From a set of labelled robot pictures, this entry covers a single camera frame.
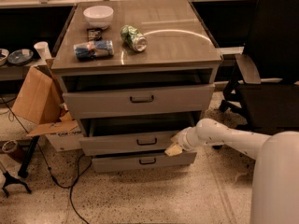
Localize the brown cardboard box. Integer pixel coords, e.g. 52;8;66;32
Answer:
12;66;78;136

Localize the grey bottom drawer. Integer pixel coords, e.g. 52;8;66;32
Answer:
92;151;197;173

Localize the white paper cup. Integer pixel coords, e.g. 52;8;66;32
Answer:
34;41;51;60

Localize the grey drawer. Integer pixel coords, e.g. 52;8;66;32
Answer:
92;151;197;173
79;111;201;156
63;84;214;119

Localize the black floor cable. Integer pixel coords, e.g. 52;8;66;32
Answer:
0;95;93;224

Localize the white bowl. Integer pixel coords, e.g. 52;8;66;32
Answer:
83;6;114;29

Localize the black office chair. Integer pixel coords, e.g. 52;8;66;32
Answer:
219;0;299;135

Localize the small dark snack packet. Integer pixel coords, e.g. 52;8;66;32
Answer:
87;28;102;41

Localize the grey top drawer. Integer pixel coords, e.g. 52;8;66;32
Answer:
63;84;214;119

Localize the grey drawer cabinet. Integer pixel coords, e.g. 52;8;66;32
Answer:
50;0;223;133

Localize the small bowl at left edge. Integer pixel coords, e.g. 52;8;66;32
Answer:
0;49;9;66

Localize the white printed cardboard box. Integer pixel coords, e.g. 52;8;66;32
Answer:
46;127;83;152

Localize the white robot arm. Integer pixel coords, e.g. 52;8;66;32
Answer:
165;119;299;224

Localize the black tripod stand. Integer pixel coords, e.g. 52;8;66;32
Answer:
0;137;38;197

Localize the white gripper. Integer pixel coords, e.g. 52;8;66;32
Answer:
164;127;194;157

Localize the green soda can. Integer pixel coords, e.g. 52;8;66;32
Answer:
121;25;148;52

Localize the blue plate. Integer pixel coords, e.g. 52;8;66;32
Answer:
7;49;34;66

